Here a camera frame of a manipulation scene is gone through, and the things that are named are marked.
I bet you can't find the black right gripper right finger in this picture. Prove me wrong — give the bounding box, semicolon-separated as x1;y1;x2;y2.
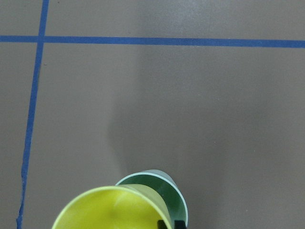
174;220;186;229

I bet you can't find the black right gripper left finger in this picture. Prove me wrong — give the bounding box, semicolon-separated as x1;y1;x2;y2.
157;220;169;229

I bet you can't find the yellow plastic cup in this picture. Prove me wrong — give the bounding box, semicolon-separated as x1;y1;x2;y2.
52;184;173;229

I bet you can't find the green plastic cup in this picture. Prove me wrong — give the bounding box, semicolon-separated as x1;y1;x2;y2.
116;169;189;226

